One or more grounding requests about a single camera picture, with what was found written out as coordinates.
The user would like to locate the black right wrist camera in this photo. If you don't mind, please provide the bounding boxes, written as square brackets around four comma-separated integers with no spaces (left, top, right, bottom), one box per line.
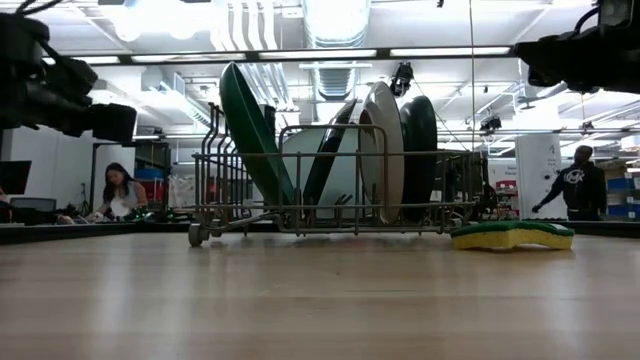
[596,0,633,29]

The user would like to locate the pale blue plate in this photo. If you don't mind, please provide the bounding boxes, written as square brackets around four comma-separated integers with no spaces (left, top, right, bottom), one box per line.
[279,126,374,220]

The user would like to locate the shelf with blue bins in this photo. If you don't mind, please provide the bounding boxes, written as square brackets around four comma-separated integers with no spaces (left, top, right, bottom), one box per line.
[597,159,640,221]

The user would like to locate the black column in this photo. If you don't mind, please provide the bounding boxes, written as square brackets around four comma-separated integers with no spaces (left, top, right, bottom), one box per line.
[260,103,277,151]

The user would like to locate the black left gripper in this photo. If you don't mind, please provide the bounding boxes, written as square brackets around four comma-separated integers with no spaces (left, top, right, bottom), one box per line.
[0,49,99,137]

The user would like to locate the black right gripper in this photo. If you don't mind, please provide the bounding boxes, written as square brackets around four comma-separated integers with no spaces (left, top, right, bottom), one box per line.
[511,22,640,95]

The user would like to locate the black shelf with boxes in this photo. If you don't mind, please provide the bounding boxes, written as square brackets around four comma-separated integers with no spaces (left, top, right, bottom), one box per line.
[90,140,172,202]

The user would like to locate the white plate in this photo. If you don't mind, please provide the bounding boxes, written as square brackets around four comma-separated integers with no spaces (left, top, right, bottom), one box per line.
[357,80,406,225]

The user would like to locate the person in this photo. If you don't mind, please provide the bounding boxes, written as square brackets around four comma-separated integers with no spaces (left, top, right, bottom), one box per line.
[530,144,609,223]
[83,161,150,224]

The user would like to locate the silver ventilation duct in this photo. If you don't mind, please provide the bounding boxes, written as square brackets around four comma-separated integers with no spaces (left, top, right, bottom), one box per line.
[301,0,372,102]

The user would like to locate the black monitor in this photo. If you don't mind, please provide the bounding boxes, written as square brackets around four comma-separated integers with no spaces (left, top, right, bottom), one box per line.
[0,159,33,197]

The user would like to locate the green plate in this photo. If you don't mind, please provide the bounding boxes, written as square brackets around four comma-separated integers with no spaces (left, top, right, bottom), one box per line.
[218,60,297,207]

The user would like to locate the black ceiling spot lamp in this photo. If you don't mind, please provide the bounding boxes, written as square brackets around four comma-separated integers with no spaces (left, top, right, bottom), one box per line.
[479,114,503,134]

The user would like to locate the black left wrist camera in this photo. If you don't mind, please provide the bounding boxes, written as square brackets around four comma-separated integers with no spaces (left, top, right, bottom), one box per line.
[89,102,139,144]

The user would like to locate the black ceiling camera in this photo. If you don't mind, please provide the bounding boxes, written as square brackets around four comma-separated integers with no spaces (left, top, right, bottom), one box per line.
[388,61,416,99]

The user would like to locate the grey wire dish rack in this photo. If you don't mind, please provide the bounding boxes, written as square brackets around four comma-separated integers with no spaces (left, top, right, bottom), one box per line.
[186,101,485,248]

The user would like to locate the dark teal plate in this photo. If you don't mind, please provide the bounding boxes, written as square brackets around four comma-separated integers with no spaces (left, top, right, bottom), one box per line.
[399,94,440,224]

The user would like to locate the yellow green sponge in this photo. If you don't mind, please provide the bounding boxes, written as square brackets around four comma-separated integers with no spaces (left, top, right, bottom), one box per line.
[450,219,576,251]

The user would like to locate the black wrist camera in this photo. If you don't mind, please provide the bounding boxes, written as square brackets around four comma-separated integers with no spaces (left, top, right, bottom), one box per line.
[596,0,633,29]
[89,102,139,144]

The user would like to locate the white pillar cabinet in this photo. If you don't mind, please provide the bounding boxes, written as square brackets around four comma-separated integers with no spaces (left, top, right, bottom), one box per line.
[514,133,569,221]

